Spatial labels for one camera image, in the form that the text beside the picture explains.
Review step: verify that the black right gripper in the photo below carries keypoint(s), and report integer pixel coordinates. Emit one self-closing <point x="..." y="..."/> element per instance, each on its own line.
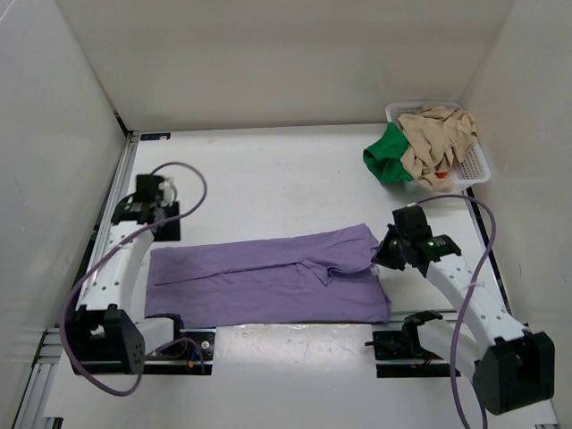
<point x="382" y="256"/>

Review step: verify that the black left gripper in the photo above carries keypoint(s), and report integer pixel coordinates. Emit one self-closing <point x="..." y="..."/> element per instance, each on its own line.
<point x="172" y="233"/>

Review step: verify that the purple t shirt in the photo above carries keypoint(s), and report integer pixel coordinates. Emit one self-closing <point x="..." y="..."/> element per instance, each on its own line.
<point x="325" y="277"/>

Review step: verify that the beige t shirt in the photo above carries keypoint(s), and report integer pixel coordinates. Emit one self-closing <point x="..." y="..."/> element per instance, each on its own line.
<point x="437" y="137"/>

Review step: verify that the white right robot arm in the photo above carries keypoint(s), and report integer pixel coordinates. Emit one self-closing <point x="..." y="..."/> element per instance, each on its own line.
<point x="509" y="366"/>

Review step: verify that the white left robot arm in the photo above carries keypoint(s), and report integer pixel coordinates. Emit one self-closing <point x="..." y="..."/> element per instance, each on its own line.
<point x="103" y="333"/>

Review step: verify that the green t shirt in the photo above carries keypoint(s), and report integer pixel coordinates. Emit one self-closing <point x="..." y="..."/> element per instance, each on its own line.
<point x="383" y="158"/>

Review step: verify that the white plastic basket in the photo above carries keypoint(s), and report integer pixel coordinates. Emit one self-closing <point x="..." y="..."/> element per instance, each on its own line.
<point x="473" y="170"/>

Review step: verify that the white front cover board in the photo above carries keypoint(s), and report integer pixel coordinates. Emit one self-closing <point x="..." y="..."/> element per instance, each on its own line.
<point x="266" y="376"/>

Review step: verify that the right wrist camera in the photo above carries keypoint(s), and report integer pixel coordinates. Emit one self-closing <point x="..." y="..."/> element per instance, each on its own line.
<point x="410" y="223"/>

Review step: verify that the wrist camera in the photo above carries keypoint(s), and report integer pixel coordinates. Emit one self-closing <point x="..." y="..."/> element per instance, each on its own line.
<point x="157" y="189"/>
<point x="410" y="223"/>

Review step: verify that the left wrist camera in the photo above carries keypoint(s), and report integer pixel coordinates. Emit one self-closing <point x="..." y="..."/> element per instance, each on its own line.
<point x="157" y="189"/>

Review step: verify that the aluminium table edge rail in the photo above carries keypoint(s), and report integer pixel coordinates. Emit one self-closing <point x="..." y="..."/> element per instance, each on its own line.
<point x="117" y="189"/>

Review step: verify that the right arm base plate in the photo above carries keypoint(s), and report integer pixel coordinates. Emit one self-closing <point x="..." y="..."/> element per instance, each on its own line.
<point x="394" y="358"/>

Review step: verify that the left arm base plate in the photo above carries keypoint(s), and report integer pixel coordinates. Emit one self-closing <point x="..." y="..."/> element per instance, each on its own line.
<point x="193" y="356"/>

